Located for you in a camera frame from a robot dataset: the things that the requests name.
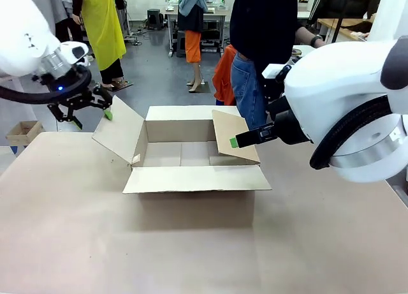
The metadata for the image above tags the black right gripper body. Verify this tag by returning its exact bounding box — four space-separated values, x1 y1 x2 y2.
266 95 313 146

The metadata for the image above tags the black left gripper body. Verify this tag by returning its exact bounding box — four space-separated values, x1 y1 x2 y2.
31 66 97 109

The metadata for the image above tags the brown cardboard box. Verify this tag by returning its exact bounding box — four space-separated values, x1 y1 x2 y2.
91 95 272 228

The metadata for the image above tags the person's left forearm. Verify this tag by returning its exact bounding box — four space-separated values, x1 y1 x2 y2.
295 27 328 50

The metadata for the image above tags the small open cardboard box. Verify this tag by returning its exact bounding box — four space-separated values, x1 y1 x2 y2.
5 121 46 147

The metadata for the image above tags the orange cloth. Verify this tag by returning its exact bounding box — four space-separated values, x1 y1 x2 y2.
211 44 239 107

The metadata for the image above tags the person in grey hoodie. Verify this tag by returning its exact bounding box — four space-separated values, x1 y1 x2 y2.
44 0 84 48

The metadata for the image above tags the black stool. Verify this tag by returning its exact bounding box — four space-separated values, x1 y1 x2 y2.
147 8 165 31

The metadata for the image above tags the mannequin with orange skirt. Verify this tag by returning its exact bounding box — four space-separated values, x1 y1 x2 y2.
177 0 208 94

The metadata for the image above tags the wooden table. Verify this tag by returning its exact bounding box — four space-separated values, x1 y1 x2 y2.
317 17 374 45

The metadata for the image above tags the person in dark shirt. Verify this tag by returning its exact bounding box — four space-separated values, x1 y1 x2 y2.
228 0 328 131

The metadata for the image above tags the black stand pole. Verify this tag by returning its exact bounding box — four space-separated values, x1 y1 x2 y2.
333 0 346 46

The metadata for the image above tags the white workbench with equipment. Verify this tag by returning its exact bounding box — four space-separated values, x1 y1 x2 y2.
163 0 233 57

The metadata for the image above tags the person in black jacket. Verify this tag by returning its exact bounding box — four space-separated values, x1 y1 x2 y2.
310 0 382 20

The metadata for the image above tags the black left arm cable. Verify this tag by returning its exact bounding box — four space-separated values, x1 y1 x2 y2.
0 69 93 105

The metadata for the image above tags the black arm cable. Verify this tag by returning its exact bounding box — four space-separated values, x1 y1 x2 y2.
309 95 392 171
0 69 93 105

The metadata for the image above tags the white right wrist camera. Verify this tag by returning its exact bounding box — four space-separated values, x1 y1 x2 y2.
261 63 293 84

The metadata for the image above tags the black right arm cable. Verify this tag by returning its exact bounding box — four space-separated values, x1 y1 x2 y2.
309 95 392 171

